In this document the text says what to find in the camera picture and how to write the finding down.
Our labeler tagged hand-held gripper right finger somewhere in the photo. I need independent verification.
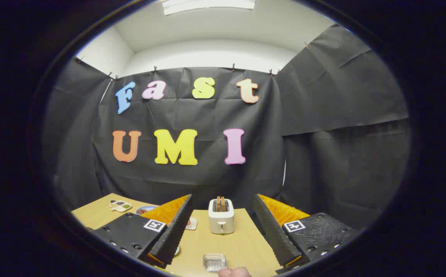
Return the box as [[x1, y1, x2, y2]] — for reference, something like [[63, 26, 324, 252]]
[[254, 194, 362, 274]]

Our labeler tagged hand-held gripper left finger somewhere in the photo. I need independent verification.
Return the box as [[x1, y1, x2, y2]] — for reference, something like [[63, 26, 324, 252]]
[[86, 194, 194, 269]]

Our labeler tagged blue patterned plate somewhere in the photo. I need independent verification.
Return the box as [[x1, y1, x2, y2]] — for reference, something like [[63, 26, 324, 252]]
[[136, 205, 159, 216]]

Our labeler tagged white toaster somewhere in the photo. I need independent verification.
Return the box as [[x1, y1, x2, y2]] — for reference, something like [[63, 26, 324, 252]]
[[208, 198, 235, 234]]

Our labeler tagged white divided sauce dish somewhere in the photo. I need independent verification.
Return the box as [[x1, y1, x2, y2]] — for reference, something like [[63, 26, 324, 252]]
[[110, 200, 133, 212]]

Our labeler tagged ceiling light panel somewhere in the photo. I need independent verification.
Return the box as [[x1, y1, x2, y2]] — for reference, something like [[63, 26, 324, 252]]
[[162, 0, 256, 16]]

